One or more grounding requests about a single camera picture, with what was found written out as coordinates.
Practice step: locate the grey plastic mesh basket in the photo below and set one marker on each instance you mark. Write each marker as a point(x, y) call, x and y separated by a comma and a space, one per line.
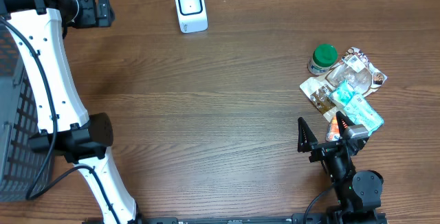
point(19, 164)

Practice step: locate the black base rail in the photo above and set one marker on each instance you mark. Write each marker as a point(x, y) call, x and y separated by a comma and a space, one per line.
point(227, 220)

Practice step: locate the small orange snack packet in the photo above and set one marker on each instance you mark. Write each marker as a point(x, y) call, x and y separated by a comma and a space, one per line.
point(333, 133)

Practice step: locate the teal snack packet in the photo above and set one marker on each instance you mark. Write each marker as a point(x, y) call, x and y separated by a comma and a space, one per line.
point(359, 111)

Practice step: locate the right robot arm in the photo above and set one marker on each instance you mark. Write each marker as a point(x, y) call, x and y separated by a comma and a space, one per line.
point(358, 192)

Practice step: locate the beige plastic pouch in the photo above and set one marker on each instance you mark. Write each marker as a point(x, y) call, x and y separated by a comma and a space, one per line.
point(354, 68)

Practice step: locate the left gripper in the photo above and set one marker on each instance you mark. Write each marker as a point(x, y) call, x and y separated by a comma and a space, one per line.
point(93, 18)

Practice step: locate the small teal tissue pack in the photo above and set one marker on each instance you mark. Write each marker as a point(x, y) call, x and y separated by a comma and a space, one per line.
point(343, 94)

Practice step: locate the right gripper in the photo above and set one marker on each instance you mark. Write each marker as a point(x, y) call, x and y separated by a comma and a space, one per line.
point(308, 143)

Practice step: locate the white barcode scanner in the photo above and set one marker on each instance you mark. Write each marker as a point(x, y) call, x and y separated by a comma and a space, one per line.
point(192, 16)

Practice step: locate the green lid clear jar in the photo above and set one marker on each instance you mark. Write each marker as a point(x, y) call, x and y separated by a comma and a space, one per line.
point(323, 58)

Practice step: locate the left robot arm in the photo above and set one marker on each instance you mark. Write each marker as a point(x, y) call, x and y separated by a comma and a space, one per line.
point(65, 128)

